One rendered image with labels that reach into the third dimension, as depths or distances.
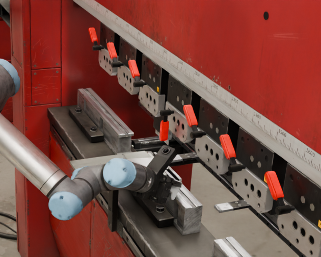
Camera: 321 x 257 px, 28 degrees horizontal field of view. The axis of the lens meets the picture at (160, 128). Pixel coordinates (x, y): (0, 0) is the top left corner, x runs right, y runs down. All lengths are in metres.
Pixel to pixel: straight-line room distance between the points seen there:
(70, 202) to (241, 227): 2.20
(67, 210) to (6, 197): 2.30
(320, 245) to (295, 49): 0.40
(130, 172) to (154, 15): 0.52
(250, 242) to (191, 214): 1.68
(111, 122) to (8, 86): 0.73
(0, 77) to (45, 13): 0.96
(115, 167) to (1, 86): 0.38
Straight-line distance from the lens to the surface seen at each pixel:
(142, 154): 2.13
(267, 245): 3.58
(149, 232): 1.95
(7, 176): 4.14
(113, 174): 1.66
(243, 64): 1.50
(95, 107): 2.58
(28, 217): 3.05
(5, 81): 1.79
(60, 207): 1.62
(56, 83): 2.80
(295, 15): 1.33
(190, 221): 1.93
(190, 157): 2.13
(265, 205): 1.48
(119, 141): 2.37
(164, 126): 1.84
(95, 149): 2.44
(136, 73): 2.02
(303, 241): 1.38
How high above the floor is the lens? 1.93
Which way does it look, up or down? 23 degrees down
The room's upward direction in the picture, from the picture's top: 4 degrees clockwise
